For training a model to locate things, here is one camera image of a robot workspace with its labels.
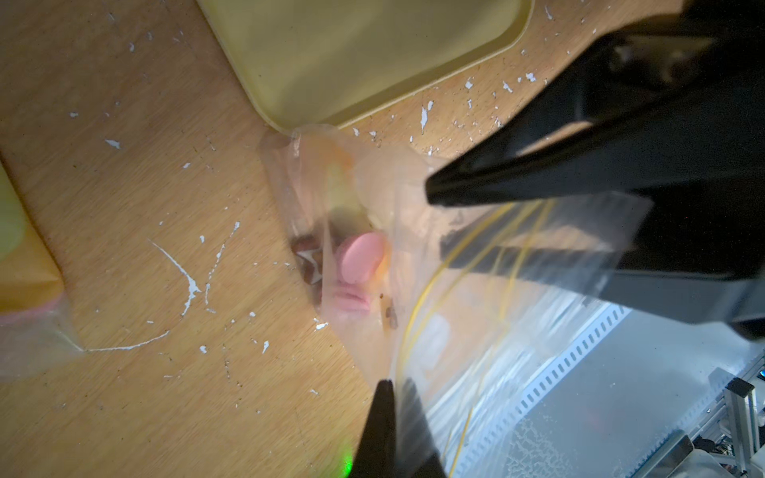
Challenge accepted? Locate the yellow plastic tray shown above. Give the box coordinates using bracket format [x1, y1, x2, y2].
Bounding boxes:
[199, 1, 534, 131]

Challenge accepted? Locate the clear resealable bag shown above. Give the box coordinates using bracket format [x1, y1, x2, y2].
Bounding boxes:
[259, 125, 651, 477]
[1, 172, 84, 382]

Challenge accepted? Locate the pink round cookie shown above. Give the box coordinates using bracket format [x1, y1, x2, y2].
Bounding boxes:
[332, 283, 371, 314]
[336, 232, 388, 284]

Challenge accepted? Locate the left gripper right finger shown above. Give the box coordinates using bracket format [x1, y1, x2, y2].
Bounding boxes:
[398, 382, 445, 477]

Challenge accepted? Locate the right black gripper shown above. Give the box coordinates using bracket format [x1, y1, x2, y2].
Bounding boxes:
[426, 1, 764, 341]

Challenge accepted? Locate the front aluminium rail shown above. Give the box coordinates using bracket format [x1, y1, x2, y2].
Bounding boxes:
[428, 305, 764, 477]

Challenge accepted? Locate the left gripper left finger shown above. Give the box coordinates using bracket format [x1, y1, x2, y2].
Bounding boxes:
[349, 380, 396, 478]

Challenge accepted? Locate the star shaped brown cookie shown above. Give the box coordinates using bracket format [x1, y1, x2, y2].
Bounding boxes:
[291, 235, 323, 285]

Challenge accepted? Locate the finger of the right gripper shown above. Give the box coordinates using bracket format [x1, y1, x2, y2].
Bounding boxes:
[447, 236, 634, 296]

